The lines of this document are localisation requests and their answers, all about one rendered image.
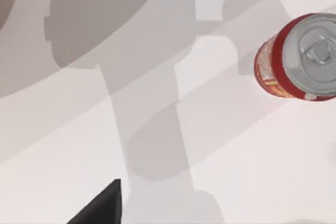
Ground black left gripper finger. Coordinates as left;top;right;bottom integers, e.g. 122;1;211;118
66;178;123;224

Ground red and white can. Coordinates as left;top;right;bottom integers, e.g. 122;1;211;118
254;12;336;102

